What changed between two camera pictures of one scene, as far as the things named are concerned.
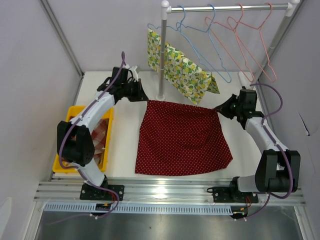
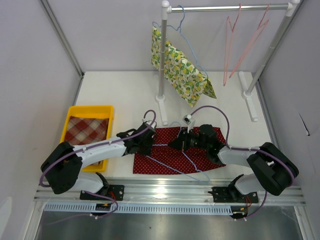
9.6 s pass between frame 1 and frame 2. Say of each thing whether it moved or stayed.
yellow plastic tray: stayed
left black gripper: moved
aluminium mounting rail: stayed
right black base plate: stayed
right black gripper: moved
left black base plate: stayed
